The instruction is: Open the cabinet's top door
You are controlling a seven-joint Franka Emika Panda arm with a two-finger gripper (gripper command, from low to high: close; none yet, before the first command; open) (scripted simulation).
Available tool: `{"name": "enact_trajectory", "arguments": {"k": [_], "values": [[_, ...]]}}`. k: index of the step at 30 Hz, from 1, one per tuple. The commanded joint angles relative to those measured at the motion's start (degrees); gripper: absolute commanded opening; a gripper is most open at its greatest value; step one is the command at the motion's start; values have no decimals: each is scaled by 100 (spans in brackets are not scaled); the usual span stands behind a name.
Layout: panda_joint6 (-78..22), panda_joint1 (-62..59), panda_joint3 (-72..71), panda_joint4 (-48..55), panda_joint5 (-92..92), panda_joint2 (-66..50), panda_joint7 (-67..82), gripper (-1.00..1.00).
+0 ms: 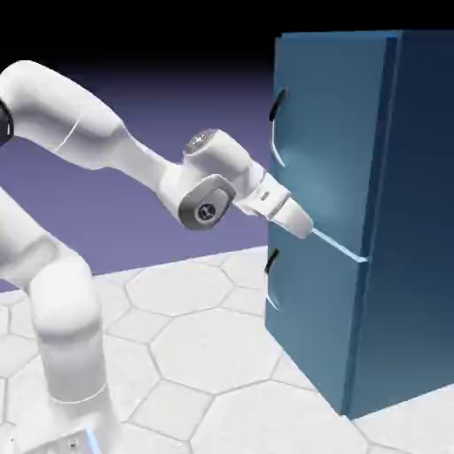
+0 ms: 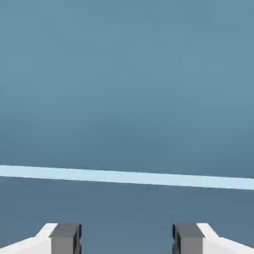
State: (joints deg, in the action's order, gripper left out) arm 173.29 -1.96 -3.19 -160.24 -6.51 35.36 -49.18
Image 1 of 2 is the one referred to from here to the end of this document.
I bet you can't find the tall blue cabinet door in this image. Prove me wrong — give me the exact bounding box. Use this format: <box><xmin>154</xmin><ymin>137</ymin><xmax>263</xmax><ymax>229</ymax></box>
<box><xmin>267</xmin><ymin>32</ymin><xmax>403</xmax><ymax>262</ymax></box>

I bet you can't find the short curved metal handle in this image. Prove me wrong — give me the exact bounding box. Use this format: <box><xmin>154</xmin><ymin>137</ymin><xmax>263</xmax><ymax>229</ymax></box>
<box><xmin>263</xmin><ymin>247</ymin><xmax>281</xmax><ymax>310</ymax></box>

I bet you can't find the blue cabinet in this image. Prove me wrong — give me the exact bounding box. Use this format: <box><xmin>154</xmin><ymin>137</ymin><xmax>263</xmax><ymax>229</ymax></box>
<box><xmin>263</xmin><ymin>29</ymin><xmax>454</xmax><ymax>420</ymax></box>

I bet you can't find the short blue cabinet door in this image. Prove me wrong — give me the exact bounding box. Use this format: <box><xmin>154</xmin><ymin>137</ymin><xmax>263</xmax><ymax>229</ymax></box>
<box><xmin>263</xmin><ymin>223</ymin><xmax>368</xmax><ymax>416</ymax></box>

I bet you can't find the long curved metal handle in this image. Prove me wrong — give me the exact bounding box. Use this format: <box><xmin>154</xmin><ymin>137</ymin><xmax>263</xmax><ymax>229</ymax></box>
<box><xmin>268</xmin><ymin>85</ymin><xmax>288</xmax><ymax>168</ymax></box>

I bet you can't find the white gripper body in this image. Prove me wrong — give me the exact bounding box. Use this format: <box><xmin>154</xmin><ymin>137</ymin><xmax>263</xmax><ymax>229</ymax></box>
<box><xmin>270</xmin><ymin>196</ymin><xmax>315</xmax><ymax>240</ymax></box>

